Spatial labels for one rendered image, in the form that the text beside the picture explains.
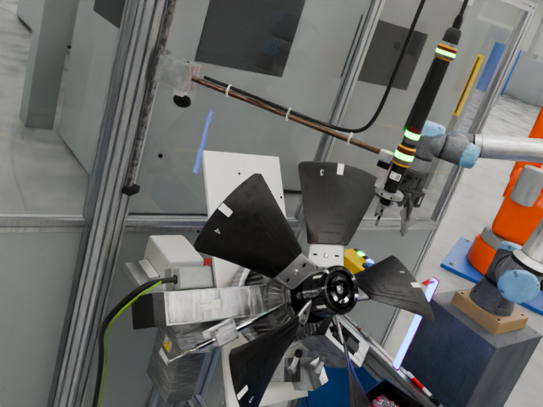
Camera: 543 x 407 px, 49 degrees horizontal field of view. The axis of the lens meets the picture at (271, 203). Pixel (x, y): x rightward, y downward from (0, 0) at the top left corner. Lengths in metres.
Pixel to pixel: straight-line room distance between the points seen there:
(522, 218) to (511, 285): 3.38
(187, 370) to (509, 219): 3.93
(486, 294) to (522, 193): 3.14
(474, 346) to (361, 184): 0.76
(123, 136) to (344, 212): 0.63
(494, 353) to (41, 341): 1.47
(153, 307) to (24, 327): 0.81
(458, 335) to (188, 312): 1.04
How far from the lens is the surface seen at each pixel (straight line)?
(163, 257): 1.89
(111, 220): 1.76
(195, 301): 1.40
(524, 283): 1.97
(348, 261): 2.01
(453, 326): 2.13
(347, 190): 1.58
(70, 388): 2.13
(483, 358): 2.09
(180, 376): 1.83
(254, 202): 1.36
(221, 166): 1.66
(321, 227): 1.54
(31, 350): 2.16
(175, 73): 1.58
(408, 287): 1.70
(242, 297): 1.47
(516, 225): 5.35
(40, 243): 1.93
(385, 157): 1.43
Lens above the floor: 1.86
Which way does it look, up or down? 21 degrees down
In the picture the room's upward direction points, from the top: 18 degrees clockwise
